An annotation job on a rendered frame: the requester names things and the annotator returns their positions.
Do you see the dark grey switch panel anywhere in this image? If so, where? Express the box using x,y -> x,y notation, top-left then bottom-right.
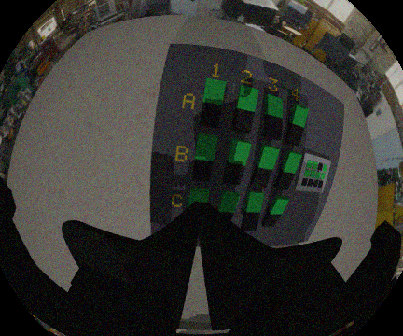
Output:
149,44 -> 344,246

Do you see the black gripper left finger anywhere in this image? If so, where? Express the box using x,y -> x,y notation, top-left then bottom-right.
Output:
61,201 -> 202,329

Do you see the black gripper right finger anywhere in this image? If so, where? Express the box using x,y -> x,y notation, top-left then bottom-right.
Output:
199,202 -> 342,331

